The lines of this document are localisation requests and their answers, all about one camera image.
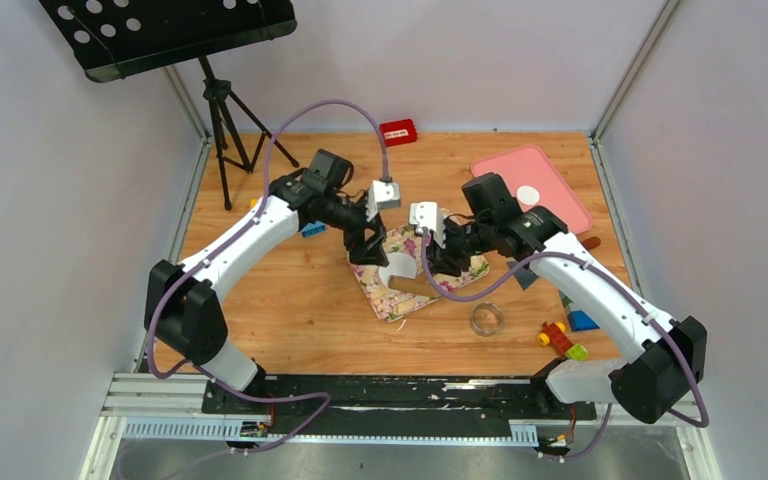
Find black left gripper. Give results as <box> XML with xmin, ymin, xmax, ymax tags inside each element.
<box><xmin>322</xmin><ymin>191</ymin><xmax>389</xmax><ymax>266</ymax></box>

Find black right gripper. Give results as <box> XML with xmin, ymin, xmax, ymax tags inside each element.
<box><xmin>424</xmin><ymin>217</ymin><xmax>494</xmax><ymax>276</ymax></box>

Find white dough ball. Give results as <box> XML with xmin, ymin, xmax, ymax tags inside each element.
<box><xmin>378</xmin><ymin>251</ymin><xmax>417</xmax><ymax>286</ymax></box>

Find floral yellow tray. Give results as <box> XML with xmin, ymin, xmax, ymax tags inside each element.
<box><xmin>349</xmin><ymin>223</ymin><xmax>490</xmax><ymax>323</ymax></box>

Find wooden rolling pin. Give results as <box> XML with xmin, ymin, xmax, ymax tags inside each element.
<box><xmin>387</xmin><ymin>275</ymin><xmax>439</xmax><ymax>297</ymax></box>

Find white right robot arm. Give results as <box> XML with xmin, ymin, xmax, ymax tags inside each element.
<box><xmin>409</xmin><ymin>173</ymin><xmax>710</xmax><ymax>428</ymax></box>

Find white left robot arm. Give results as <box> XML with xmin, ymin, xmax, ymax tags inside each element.
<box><xmin>144</xmin><ymin>149</ymin><xmax>401</xmax><ymax>413</ymax></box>

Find flat white dough wrapper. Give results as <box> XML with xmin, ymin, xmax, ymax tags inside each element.
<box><xmin>516</xmin><ymin>185</ymin><xmax>541</xmax><ymax>206</ymax></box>

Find white and blue toy block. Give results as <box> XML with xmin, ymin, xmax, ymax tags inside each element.
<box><xmin>300</xmin><ymin>221</ymin><xmax>327</xmax><ymax>238</ymax></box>

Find pink tray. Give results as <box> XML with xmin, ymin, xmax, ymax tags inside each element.
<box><xmin>470</xmin><ymin>145</ymin><xmax>593</xmax><ymax>234</ymax></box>

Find red yellow toy block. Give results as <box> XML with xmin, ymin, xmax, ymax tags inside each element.
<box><xmin>536</xmin><ymin>322</ymin><xmax>574</xmax><ymax>356</ymax></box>

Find blue green stacked blocks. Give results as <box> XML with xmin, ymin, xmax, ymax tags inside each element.
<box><xmin>559</xmin><ymin>292</ymin><xmax>599</xmax><ymax>332</ymax></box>

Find small green toy block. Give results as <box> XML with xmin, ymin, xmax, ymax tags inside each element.
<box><xmin>565</xmin><ymin>343</ymin><xmax>589</xmax><ymax>362</ymax></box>

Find black music stand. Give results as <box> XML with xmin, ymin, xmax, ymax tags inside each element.
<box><xmin>40</xmin><ymin>0</ymin><xmax>297</xmax><ymax>209</ymax></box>

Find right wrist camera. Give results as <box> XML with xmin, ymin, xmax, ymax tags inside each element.
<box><xmin>408</xmin><ymin>201</ymin><xmax>446</xmax><ymax>248</ymax></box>

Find metal scraper wooden handle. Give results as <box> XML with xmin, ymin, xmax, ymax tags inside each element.
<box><xmin>512</xmin><ymin>236</ymin><xmax>602</xmax><ymax>291</ymax></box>

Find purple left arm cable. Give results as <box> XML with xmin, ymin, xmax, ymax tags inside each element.
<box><xmin>113</xmin><ymin>99</ymin><xmax>395</xmax><ymax>480</ymax></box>

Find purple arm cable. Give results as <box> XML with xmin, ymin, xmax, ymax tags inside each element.
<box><xmin>419</xmin><ymin>228</ymin><xmax>711</xmax><ymax>463</ymax></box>
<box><xmin>113</xmin><ymin>99</ymin><xmax>395</xmax><ymax>480</ymax></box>

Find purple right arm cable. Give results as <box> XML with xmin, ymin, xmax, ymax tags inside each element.
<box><xmin>419</xmin><ymin>228</ymin><xmax>711</xmax><ymax>463</ymax></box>

